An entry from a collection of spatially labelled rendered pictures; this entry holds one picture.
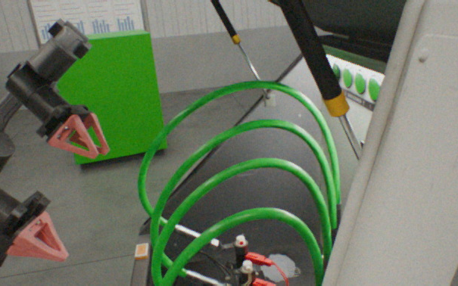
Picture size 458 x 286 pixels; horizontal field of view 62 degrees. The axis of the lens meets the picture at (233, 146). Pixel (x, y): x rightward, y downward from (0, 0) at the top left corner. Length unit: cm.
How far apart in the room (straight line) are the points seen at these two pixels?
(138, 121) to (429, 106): 388
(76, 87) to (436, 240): 385
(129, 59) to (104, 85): 35
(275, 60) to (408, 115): 723
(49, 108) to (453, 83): 63
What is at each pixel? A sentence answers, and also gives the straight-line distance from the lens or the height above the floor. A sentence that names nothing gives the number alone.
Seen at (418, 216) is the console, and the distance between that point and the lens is 27.
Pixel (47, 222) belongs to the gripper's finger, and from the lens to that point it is 67.
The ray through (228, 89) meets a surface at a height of 141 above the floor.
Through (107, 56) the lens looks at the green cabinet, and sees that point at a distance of 394.
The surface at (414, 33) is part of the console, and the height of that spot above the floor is 152.
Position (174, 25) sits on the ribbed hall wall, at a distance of 717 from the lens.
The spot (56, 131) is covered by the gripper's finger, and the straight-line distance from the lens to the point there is 72.
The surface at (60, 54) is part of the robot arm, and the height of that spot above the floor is 149.
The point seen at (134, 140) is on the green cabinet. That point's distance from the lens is 414.
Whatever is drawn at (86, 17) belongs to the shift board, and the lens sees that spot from 717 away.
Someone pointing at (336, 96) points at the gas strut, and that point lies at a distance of 35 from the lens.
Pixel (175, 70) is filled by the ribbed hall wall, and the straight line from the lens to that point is 721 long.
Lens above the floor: 156
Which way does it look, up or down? 21 degrees down
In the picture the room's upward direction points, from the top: 5 degrees counter-clockwise
